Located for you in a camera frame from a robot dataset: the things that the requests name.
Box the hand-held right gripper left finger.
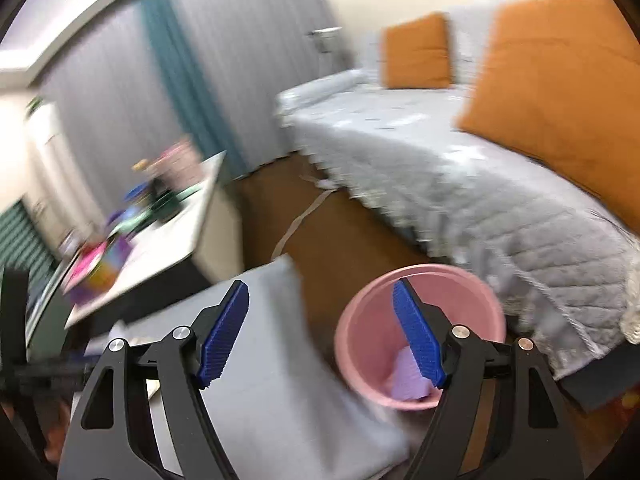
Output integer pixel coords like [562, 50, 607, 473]
[57, 280, 251, 480]

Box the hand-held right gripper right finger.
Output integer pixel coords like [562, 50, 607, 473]
[391, 276, 586, 480]

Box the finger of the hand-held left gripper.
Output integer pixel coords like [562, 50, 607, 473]
[15, 355, 103, 386]

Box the purple foam net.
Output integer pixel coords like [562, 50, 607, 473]
[390, 345, 441, 402]

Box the pink plastic bin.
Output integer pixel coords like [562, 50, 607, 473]
[334, 264, 507, 412]

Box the green checked covered television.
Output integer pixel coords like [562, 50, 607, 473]
[0, 200, 56, 281]

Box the colourful rectangular box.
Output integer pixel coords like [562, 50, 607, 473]
[62, 237, 136, 306]

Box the white top coffee table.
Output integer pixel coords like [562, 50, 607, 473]
[62, 150, 246, 331]

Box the dark green round container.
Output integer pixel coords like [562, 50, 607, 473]
[150, 187, 193, 223]

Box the grey quilted sofa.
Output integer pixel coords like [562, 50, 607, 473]
[272, 0, 640, 381]

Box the white standing air conditioner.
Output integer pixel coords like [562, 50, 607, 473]
[25, 97, 71, 231]

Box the pink basket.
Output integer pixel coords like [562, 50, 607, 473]
[152, 140, 203, 191]

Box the white power strip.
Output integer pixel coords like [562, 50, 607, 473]
[300, 172, 337, 192]

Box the grey curtain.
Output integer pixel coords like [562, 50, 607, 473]
[167, 0, 363, 173]
[37, 0, 201, 171]

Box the teal curtain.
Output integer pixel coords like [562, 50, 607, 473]
[137, 0, 251, 176]

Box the large orange cushion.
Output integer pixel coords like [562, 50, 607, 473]
[457, 0, 640, 233]

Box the small orange cushion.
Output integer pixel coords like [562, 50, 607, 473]
[380, 12, 453, 90]

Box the white floor lamp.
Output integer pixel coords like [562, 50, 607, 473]
[306, 26, 343, 53]

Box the white power strip cable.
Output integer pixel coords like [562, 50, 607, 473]
[272, 187, 341, 261]

